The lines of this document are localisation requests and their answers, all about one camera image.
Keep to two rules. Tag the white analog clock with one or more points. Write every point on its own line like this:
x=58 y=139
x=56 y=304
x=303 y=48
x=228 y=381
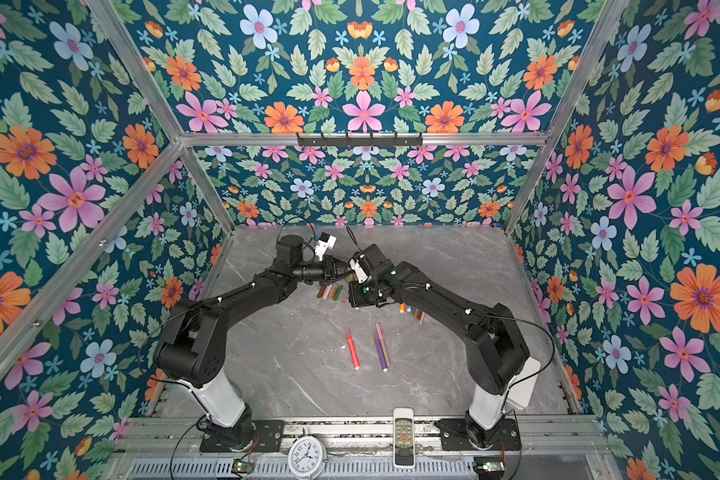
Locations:
x=307 y=457

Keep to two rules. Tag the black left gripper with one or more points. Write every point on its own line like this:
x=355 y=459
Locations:
x=327 y=269

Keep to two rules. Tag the pink highlighter pen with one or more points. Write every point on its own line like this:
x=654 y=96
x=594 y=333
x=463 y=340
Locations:
x=353 y=351

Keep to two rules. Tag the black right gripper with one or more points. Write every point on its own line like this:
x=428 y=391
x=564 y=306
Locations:
x=355 y=294

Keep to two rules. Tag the white remote control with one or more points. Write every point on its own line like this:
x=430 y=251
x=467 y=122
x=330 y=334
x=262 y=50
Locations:
x=404 y=438

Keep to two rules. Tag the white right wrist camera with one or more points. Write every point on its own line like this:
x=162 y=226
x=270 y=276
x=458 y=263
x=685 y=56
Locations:
x=358 y=270

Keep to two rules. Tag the lilac cap beige pen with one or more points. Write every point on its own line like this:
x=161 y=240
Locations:
x=382 y=344

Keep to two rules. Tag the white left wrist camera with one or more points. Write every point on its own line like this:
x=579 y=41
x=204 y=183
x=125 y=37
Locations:
x=324 y=243

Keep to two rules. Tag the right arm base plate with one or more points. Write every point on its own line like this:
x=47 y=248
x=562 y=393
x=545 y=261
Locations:
x=462 y=435

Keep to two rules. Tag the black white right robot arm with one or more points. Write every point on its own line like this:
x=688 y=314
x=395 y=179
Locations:
x=496 y=351

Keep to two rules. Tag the black hook rail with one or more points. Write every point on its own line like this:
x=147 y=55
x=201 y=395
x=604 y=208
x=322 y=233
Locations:
x=347 y=140

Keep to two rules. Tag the purple highlighter pen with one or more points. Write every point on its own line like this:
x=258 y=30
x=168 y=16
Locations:
x=380 y=353

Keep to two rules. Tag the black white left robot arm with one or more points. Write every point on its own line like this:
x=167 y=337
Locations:
x=194 y=349

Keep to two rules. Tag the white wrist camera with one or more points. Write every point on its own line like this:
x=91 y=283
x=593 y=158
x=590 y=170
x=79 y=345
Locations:
x=358 y=270
x=324 y=243

